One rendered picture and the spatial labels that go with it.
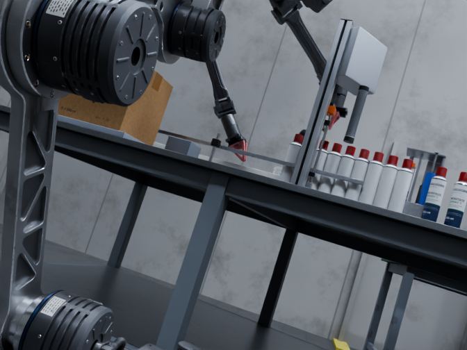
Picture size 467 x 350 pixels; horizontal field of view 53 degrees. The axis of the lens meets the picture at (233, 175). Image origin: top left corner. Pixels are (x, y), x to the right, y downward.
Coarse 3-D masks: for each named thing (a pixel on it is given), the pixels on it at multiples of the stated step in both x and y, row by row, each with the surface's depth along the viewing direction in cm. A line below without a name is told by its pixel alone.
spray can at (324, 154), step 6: (324, 144) 179; (318, 150) 178; (324, 150) 178; (324, 156) 178; (312, 162) 179; (318, 162) 177; (324, 162) 178; (318, 168) 177; (318, 174) 177; (306, 180) 178; (318, 180) 177; (312, 186) 176
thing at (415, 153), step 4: (408, 148) 174; (412, 148) 174; (408, 152) 179; (412, 152) 177; (416, 152) 175; (420, 152) 173; (424, 152) 172; (428, 152) 172; (432, 152) 171; (416, 156) 181; (424, 156) 177; (428, 156) 176; (432, 156) 174; (440, 156) 171; (444, 156) 170; (428, 160) 181; (432, 160) 179; (436, 160) 178; (440, 160) 176
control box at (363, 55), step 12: (348, 36) 169; (360, 36) 167; (372, 36) 170; (348, 48) 167; (360, 48) 167; (372, 48) 171; (384, 48) 174; (348, 60) 165; (360, 60) 168; (372, 60) 171; (348, 72) 165; (360, 72) 168; (372, 72) 172; (348, 84) 171; (360, 84) 169; (372, 84) 172
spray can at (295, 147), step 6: (294, 138) 183; (300, 138) 182; (294, 144) 181; (300, 144) 182; (288, 150) 182; (294, 150) 181; (288, 156) 181; (294, 156) 180; (294, 162) 180; (282, 168) 182; (288, 168) 180; (294, 168) 180; (282, 174) 180; (288, 174) 180; (282, 180) 180; (288, 180) 179
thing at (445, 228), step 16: (64, 128) 165; (80, 128) 160; (128, 144) 152; (144, 144) 150; (176, 160) 152; (192, 160) 144; (160, 176) 262; (240, 176) 138; (256, 176) 136; (304, 192) 131; (320, 192) 130; (352, 208) 129; (368, 208) 125; (384, 208) 124; (320, 224) 232; (416, 224) 120; (432, 224) 119; (368, 240) 236; (464, 240) 121
